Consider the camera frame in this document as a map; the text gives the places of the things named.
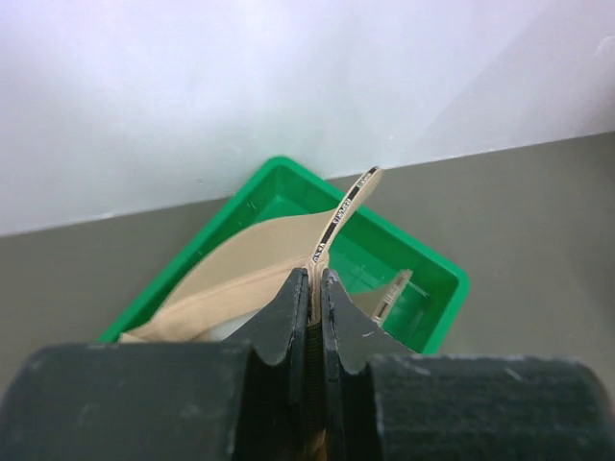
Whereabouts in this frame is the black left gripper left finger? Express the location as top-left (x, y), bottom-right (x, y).
top-left (1, 269), bottom-right (309, 460)

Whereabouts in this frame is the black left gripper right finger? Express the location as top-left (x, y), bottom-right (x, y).
top-left (321, 271), bottom-right (614, 460)

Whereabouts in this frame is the beige cap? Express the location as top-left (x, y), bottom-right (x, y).
top-left (119, 167), bottom-right (383, 343)

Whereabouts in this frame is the green plastic tray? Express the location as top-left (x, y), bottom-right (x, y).
top-left (100, 157), bottom-right (470, 353)

